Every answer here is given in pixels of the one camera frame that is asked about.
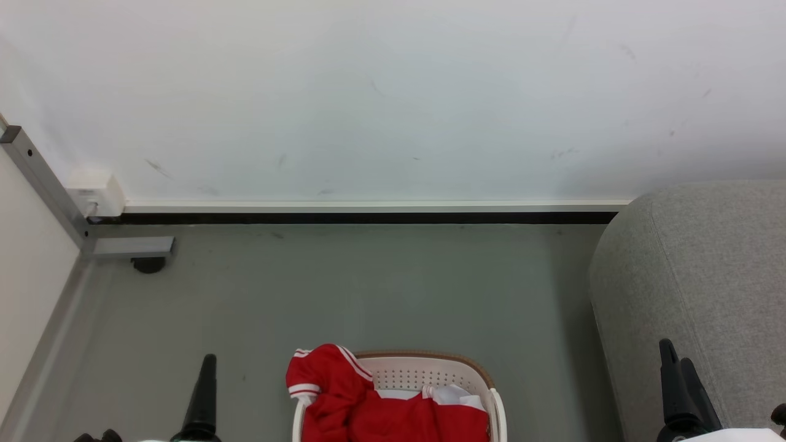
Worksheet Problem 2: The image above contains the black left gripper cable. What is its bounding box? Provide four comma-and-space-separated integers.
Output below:
72, 428, 125, 442

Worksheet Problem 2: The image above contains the black baseboard strip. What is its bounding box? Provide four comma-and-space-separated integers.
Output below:
87, 212, 620, 225

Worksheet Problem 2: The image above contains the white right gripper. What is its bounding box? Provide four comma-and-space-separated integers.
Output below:
656, 338, 786, 442

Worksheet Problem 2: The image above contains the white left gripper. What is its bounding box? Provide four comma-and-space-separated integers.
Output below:
138, 354, 223, 442

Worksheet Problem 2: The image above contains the white wall cable duct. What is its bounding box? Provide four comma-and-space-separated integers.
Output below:
123, 199, 634, 214

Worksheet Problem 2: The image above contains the white cloth in basket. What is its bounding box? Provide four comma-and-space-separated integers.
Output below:
376, 384, 487, 412

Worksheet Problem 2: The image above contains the cream partition panel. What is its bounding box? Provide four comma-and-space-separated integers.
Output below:
0, 147, 82, 424

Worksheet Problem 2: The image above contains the grey fabric sofa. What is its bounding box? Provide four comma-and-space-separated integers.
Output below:
588, 179, 786, 442

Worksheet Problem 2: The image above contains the red shirt with white stripes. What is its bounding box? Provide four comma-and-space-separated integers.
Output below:
286, 344, 491, 442

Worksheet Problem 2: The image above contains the white wall socket box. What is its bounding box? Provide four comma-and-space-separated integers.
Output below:
64, 170, 126, 218

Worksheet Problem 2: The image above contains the white perforated laundry basket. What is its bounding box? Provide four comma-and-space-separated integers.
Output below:
291, 350, 508, 442

